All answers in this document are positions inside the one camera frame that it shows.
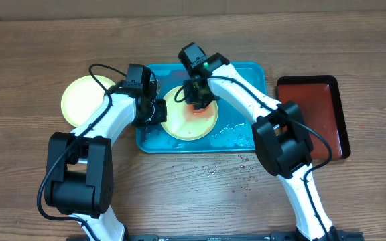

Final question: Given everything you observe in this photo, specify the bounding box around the red black sponge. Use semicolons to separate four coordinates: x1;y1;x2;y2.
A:
188;105;208;115

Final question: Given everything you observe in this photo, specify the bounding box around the yellow-green plate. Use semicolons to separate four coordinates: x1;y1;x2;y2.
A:
61;75;104;127
161;86;218;141

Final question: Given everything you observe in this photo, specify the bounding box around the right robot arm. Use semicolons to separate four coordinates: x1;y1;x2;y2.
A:
178;42;339;240

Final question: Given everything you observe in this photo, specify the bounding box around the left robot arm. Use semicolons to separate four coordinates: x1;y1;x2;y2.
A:
36;64;166;240

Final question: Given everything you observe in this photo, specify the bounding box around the teal plastic tray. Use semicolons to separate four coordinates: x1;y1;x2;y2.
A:
136;64;254;153

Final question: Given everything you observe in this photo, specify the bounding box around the black red lacquer tray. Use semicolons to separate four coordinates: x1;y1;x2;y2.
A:
277;75;351;160

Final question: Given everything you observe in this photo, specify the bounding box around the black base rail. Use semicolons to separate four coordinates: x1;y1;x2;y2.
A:
66;231;365;241

